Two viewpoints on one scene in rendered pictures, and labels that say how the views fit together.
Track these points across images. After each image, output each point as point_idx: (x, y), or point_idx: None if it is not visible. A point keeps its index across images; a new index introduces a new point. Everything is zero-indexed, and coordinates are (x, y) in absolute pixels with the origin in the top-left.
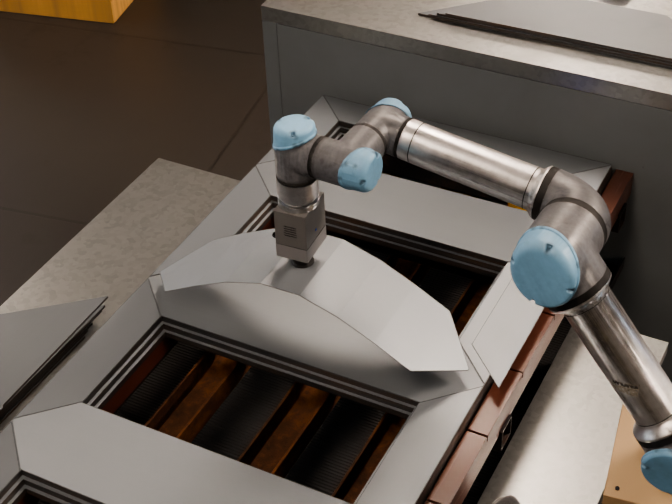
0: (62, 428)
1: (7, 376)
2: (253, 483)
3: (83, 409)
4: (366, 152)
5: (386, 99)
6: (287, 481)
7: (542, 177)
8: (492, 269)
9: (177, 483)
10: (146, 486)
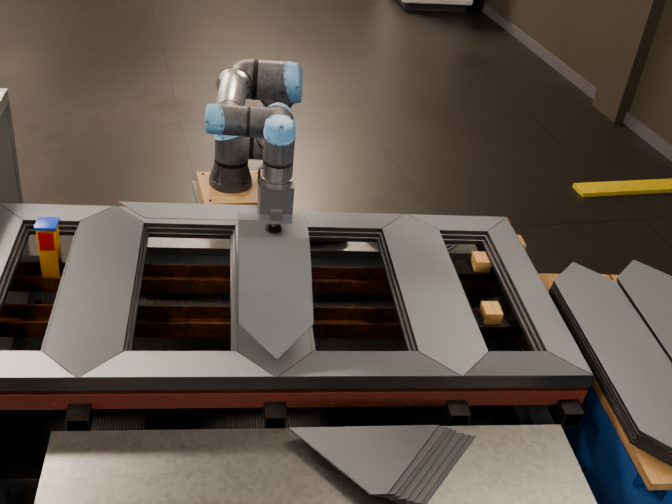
0: (445, 349)
1: (414, 438)
2: (403, 262)
3: (423, 347)
4: (278, 103)
5: (211, 107)
6: (390, 252)
7: (240, 70)
8: (145, 235)
9: (430, 287)
10: (444, 297)
